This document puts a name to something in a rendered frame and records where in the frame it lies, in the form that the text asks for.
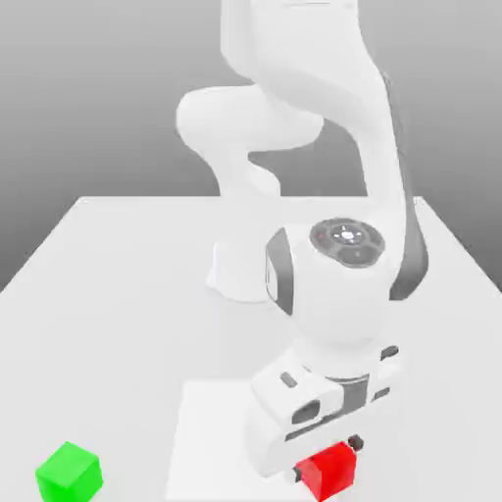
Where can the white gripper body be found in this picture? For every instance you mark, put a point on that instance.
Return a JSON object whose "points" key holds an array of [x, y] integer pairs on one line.
{"points": [[270, 451]]}

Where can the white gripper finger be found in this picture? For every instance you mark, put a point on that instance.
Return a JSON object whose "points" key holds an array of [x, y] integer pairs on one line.
{"points": [[297, 474], [356, 441]]}

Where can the small red cube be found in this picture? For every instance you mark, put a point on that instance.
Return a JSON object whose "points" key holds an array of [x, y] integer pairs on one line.
{"points": [[329, 470]]}

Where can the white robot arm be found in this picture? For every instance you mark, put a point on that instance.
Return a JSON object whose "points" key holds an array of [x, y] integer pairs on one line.
{"points": [[321, 290]]}

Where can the small green cube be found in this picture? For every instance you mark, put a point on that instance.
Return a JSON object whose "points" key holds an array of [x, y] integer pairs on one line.
{"points": [[70, 472]]}

